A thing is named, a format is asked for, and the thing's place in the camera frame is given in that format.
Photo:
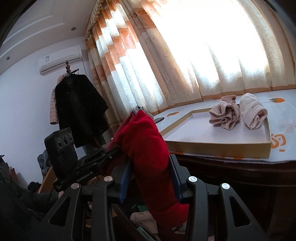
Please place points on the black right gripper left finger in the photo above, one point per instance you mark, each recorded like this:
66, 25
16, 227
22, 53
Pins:
121, 177

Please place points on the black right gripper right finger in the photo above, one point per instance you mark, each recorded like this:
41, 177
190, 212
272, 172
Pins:
179, 176

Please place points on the bright red underwear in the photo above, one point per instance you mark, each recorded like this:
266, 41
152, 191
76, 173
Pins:
138, 137

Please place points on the tan beige underwear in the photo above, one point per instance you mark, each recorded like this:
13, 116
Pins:
145, 220

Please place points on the pink dotted underwear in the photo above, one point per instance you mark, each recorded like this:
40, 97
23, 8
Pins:
225, 114

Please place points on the pale pink underwear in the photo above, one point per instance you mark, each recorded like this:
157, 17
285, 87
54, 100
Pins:
252, 111

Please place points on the shallow cardboard box tray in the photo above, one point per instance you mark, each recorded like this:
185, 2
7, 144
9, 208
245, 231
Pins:
193, 134

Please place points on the black hanging coat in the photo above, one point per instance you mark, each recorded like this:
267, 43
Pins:
81, 108

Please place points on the black smartphone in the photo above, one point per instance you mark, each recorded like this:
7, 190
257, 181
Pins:
157, 120

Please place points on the dark wooden dresser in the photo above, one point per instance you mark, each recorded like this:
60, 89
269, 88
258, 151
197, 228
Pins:
267, 189

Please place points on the wooden coat rack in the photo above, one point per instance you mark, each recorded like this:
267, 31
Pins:
68, 69

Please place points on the white patterned table cover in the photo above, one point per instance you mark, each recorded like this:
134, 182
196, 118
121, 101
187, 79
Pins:
281, 118

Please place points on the beige orange lace curtain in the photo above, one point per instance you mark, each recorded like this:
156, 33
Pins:
164, 54

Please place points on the black left camera box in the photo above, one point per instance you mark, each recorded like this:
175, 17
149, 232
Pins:
62, 155

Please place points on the white wall air conditioner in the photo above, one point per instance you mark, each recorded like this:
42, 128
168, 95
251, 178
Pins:
58, 59

